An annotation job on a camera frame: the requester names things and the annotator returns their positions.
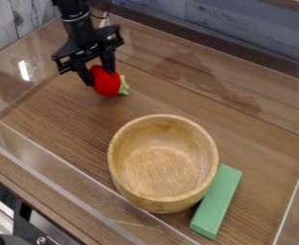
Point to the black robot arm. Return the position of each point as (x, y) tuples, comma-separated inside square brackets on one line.
[(73, 8)]

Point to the green rectangular block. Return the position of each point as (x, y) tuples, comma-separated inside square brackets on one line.
[(213, 205)]

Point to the red plush strawberry toy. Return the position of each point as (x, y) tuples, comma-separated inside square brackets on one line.
[(108, 84)]

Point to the wooden bowl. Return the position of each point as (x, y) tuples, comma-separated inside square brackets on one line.
[(162, 161)]

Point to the clear acrylic enclosure wall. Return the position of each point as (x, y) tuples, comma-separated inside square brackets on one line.
[(55, 125)]

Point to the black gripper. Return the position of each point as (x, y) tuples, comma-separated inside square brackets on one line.
[(86, 43)]

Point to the black metal table frame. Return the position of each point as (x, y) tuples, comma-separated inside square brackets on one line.
[(25, 230)]

